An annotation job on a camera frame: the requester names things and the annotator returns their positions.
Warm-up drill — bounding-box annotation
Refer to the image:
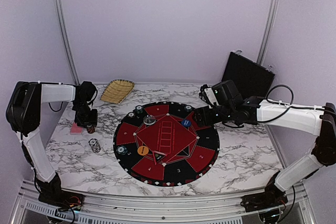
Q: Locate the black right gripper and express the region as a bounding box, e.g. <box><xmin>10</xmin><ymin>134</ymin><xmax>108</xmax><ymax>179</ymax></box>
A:
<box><xmin>192</xmin><ymin>105</ymin><xmax>235</xmax><ymax>128</ymax></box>

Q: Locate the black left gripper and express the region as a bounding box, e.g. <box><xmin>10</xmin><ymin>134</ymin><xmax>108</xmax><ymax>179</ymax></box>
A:
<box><xmin>72</xmin><ymin>101</ymin><xmax>97</xmax><ymax>128</ymax></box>

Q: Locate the orange black chip stack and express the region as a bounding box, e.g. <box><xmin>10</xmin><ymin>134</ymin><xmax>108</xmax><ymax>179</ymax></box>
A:
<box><xmin>87</xmin><ymin>126</ymin><xmax>96</xmax><ymax>134</ymax></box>

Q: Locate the blue round blind button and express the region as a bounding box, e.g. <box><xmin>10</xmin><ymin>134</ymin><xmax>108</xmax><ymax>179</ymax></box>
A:
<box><xmin>181</xmin><ymin>119</ymin><xmax>192</xmax><ymax>127</ymax></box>

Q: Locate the blue green chip pile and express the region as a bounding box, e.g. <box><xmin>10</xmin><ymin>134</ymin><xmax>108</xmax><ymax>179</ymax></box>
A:
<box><xmin>184</xmin><ymin>105</ymin><xmax>192</xmax><ymax>112</ymax></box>
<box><xmin>116</xmin><ymin>145</ymin><xmax>128</xmax><ymax>155</ymax></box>

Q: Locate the single blue green chip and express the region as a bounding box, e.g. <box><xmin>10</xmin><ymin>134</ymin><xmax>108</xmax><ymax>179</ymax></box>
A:
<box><xmin>135</xmin><ymin>105</ymin><xmax>143</xmax><ymax>114</ymax></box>

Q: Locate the clear round dealer button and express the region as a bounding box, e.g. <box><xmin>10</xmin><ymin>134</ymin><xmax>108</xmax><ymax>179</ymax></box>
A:
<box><xmin>143</xmin><ymin>115</ymin><xmax>156</xmax><ymax>126</ymax></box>

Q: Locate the black triangular button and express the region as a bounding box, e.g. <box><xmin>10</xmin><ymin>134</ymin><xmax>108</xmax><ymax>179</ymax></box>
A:
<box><xmin>153</xmin><ymin>151</ymin><xmax>166</xmax><ymax>164</ymax></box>

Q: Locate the orange round blind button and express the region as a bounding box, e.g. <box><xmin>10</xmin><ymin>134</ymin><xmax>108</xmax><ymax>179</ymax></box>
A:
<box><xmin>137</xmin><ymin>145</ymin><xmax>149</xmax><ymax>156</ymax></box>

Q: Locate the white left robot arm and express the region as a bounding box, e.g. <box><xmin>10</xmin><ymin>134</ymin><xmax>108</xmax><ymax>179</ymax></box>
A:
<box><xmin>6</xmin><ymin>81</ymin><xmax>98</xmax><ymax>183</ymax></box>

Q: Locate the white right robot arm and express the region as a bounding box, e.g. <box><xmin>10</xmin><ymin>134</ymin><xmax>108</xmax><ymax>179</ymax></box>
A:
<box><xmin>193</xmin><ymin>80</ymin><xmax>335</xmax><ymax>207</ymax></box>

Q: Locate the red playing card deck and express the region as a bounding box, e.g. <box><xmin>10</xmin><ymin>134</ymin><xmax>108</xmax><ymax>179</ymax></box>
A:
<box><xmin>70</xmin><ymin>122</ymin><xmax>83</xmax><ymax>135</ymax></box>

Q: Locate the white black chip stack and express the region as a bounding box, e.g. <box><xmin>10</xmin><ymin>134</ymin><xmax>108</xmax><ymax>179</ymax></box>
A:
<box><xmin>89</xmin><ymin>138</ymin><xmax>101</xmax><ymax>153</ymax></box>

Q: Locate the woven bamboo tray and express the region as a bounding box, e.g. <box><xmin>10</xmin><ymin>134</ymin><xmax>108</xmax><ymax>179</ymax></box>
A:
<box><xmin>100</xmin><ymin>79</ymin><xmax>135</xmax><ymax>104</ymax></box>

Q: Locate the round red black poker mat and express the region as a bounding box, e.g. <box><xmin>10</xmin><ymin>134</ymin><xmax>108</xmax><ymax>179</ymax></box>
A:
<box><xmin>113</xmin><ymin>102</ymin><xmax>220</xmax><ymax>187</ymax></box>

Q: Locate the black poker chip case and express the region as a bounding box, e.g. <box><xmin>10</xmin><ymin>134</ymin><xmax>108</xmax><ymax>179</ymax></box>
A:
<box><xmin>222</xmin><ymin>52</ymin><xmax>275</xmax><ymax>99</ymax></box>

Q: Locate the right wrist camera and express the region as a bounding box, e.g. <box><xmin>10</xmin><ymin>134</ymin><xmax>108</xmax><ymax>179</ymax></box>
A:
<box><xmin>199</xmin><ymin>84</ymin><xmax>218</xmax><ymax>106</ymax></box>

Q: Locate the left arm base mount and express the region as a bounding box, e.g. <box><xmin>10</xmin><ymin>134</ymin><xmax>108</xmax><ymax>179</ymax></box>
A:
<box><xmin>34</xmin><ymin>173</ymin><xmax>84</xmax><ymax>210</ymax></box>

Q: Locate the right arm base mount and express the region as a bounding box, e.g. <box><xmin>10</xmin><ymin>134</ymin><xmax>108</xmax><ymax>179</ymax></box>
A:
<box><xmin>240</xmin><ymin>172</ymin><xmax>288</xmax><ymax>212</ymax></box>

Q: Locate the aluminium front rail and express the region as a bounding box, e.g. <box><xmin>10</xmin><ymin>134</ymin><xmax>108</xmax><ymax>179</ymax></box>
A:
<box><xmin>9</xmin><ymin>180</ymin><xmax>316</xmax><ymax>223</ymax></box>

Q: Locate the left aluminium wall post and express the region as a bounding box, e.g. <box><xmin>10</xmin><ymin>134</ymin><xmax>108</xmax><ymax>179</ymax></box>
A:
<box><xmin>54</xmin><ymin>0</ymin><xmax>80</xmax><ymax>84</ymax></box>

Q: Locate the aluminium wall post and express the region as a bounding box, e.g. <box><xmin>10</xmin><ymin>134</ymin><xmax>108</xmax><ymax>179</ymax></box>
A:
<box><xmin>54</xmin><ymin>0</ymin><xmax>80</xmax><ymax>84</ymax></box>
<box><xmin>257</xmin><ymin>0</ymin><xmax>279</xmax><ymax>65</ymax></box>

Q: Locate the right aluminium wall post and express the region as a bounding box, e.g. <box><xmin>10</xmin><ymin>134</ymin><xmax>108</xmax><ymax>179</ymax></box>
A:
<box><xmin>257</xmin><ymin>0</ymin><xmax>279</xmax><ymax>65</ymax></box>

